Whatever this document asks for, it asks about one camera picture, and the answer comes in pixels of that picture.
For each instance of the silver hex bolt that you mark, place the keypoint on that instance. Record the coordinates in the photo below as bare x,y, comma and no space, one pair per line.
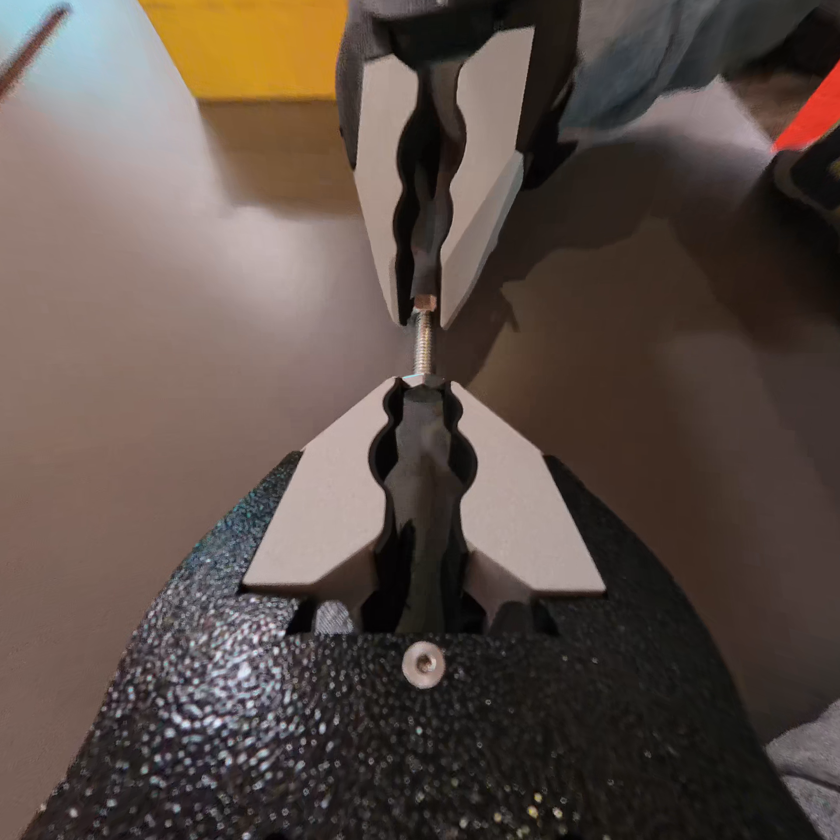
422,348

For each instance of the yellow plastic bin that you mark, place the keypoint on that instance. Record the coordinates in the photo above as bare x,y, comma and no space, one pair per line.
249,46

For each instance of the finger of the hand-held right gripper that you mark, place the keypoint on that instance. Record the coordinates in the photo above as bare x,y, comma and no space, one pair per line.
492,111
377,164

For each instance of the person's grey printed sweatshirt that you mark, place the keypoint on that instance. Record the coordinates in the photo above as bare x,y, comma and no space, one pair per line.
810,787

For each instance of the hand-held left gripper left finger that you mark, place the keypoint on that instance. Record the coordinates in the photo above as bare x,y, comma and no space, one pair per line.
315,518

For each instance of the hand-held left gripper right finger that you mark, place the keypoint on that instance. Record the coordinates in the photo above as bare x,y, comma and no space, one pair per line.
525,525

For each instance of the person's right forearm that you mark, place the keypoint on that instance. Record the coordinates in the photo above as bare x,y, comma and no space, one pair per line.
656,52

